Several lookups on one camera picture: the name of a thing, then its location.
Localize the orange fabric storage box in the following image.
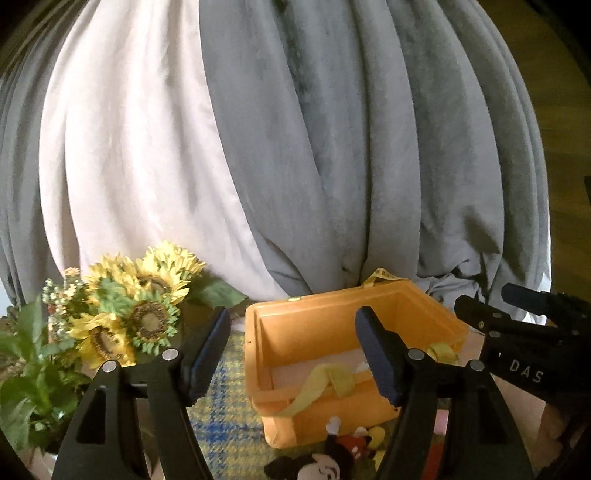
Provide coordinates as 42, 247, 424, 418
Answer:
245, 268, 472, 449

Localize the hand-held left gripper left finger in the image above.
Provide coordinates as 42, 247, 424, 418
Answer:
52, 307, 232, 480

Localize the black white mouse plush toy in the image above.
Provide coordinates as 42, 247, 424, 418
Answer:
264, 415, 389, 480

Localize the white curtain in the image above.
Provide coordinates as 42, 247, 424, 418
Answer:
39, 0, 289, 308

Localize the yellow blue plaid mat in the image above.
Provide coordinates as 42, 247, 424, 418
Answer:
187, 330, 402, 480

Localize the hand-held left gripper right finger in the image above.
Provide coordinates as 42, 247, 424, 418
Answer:
355, 305, 534, 480

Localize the green leafy plant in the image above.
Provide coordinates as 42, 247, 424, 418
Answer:
0, 295, 93, 455

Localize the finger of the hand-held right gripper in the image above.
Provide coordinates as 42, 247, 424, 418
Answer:
455, 295, 559, 344
502, 283, 591, 324

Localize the grey curtain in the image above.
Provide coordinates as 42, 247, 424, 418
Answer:
198, 0, 553, 326
0, 18, 63, 315

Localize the artificial sunflower bouquet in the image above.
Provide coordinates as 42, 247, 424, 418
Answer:
41, 240, 250, 371

